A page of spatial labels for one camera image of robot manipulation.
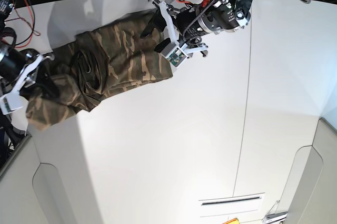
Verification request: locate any grey device at edge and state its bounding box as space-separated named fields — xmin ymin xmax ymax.
xmin=262 ymin=212 xmax=288 ymax=224

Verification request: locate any orange object at edge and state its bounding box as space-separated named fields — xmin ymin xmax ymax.
xmin=224 ymin=218 xmax=240 ymax=224

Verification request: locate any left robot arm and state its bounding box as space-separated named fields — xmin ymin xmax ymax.
xmin=141 ymin=0 xmax=253 ymax=67

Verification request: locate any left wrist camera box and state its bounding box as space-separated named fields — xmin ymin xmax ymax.
xmin=161 ymin=43 xmax=188 ymax=68

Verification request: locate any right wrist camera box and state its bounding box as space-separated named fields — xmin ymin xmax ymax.
xmin=1 ymin=93 xmax=23 ymax=115

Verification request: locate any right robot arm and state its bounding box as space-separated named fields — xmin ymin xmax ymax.
xmin=1 ymin=0 xmax=61 ymax=113

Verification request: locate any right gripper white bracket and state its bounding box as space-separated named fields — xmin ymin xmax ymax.
xmin=10 ymin=54 xmax=63 ymax=103

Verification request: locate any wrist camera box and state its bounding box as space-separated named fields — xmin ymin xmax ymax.
xmin=161 ymin=43 xmax=188 ymax=68
xmin=1 ymin=93 xmax=23 ymax=115

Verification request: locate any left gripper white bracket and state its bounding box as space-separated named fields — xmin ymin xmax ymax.
xmin=140 ymin=0 xmax=208 ymax=58

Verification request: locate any camouflage T-shirt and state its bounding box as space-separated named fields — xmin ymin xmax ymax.
xmin=25 ymin=11 xmax=173 ymax=130

